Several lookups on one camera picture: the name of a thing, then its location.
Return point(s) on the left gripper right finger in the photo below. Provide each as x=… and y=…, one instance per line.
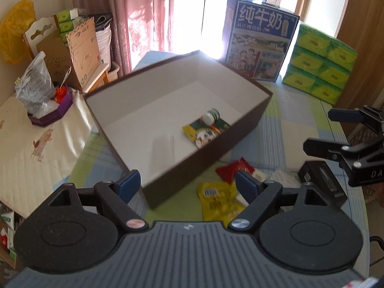
x=262, y=198

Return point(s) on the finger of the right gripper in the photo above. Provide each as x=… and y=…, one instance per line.
x=356, y=116
x=330, y=150

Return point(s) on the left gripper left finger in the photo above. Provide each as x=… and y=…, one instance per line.
x=114, y=198

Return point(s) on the red snack packet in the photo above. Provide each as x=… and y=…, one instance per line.
x=228, y=172

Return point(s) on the yellow snack packet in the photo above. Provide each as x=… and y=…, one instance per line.
x=219, y=202

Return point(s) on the green yellow card package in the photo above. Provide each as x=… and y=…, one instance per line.
x=201, y=133

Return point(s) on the green tissue pack stack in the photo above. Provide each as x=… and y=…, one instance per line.
x=320, y=65

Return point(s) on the cream printed bed sheet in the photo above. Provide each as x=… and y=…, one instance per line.
x=34, y=159

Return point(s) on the brown cardboard storage box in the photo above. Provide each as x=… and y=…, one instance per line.
x=143, y=114

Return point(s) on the purple tray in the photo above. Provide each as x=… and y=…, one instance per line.
x=54, y=115

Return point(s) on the clear printed plastic bag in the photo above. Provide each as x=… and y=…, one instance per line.
x=35, y=90

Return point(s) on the blue milk carton box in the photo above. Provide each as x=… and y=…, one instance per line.
x=256, y=38

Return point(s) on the open brown cardboard carton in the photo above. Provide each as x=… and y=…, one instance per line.
x=80, y=54

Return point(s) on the green tissue boxes on shelf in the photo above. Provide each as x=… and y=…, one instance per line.
x=70, y=19

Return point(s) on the pink curtain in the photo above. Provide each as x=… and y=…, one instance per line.
x=138, y=26

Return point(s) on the yellow plastic bag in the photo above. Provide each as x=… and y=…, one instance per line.
x=15, y=23

